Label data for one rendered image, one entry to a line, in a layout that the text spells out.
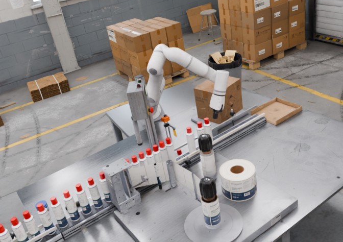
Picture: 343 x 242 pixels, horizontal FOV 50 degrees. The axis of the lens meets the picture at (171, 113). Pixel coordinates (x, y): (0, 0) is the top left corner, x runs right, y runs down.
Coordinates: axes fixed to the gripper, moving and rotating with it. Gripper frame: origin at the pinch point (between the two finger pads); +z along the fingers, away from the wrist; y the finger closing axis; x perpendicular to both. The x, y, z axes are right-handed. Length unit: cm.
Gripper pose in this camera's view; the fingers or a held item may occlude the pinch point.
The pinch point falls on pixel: (215, 115)
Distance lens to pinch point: 257.9
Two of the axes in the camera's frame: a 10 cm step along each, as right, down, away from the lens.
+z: -1.3, 9.5, 2.7
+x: 8.2, -0.5, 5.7
